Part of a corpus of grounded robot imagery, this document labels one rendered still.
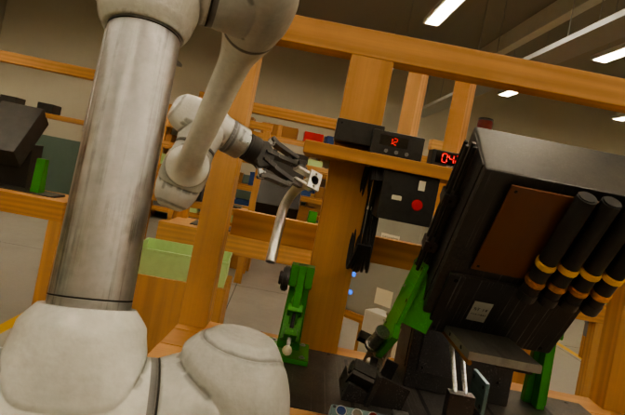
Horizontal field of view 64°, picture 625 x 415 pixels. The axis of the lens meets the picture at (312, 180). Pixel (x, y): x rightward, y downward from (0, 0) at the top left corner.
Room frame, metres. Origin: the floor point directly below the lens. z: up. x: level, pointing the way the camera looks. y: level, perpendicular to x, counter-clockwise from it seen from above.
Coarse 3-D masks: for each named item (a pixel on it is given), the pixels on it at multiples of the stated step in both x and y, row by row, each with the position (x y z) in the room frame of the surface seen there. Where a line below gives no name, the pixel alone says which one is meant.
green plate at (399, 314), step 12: (408, 276) 1.34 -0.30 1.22; (420, 276) 1.24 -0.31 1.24; (408, 288) 1.29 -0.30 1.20; (420, 288) 1.26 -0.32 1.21; (396, 300) 1.35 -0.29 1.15; (408, 300) 1.24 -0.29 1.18; (420, 300) 1.26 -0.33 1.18; (396, 312) 1.29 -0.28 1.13; (408, 312) 1.26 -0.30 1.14; (420, 312) 1.26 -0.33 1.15; (384, 324) 1.35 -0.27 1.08; (396, 324) 1.25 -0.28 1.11; (408, 324) 1.26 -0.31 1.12; (420, 324) 1.26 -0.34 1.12
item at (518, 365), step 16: (448, 336) 1.22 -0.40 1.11; (464, 336) 1.19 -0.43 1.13; (480, 336) 1.22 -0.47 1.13; (496, 336) 1.25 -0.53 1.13; (464, 352) 1.09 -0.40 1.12; (480, 352) 1.08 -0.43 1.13; (496, 352) 1.10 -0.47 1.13; (512, 352) 1.13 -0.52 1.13; (512, 368) 1.09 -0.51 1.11; (528, 368) 1.07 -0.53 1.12
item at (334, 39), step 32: (288, 32) 1.63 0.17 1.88; (320, 32) 1.62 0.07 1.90; (352, 32) 1.62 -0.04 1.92; (384, 32) 1.62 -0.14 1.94; (416, 64) 1.62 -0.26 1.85; (448, 64) 1.62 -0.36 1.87; (480, 64) 1.62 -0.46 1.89; (512, 64) 1.62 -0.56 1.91; (544, 64) 1.62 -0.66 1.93; (544, 96) 1.68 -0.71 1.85; (576, 96) 1.61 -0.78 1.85; (608, 96) 1.61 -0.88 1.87
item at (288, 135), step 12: (252, 120) 8.18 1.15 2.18; (252, 132) 8.07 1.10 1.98; (276, 132) 8.21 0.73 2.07; (288, 132) 8.21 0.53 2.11; (300, 144) 8.12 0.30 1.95; (240, 180) 8.19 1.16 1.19; (252, 180) 8.17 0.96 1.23; (240, 204) 8.17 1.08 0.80; (168, 216) 8.05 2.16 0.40; (300, 216) 8.25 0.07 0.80
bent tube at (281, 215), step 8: (312, 176) 1.43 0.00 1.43; (320, 176) 1.44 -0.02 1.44; (312, 184) 1.42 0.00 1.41; (288, 192) 1.50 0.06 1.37; (296, 192) 1.48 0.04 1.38; (288, 200) 1.50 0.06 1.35; (280, 208) 1.50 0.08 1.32; (280, 216) 1.48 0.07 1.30; (280, 224) 1.47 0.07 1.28; (280, 232) 1.46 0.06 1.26; (272, 240) 1.45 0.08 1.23; (280, 240) 1.46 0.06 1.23; (272, 248) 1.43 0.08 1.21; (272, 256) 1.42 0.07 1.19
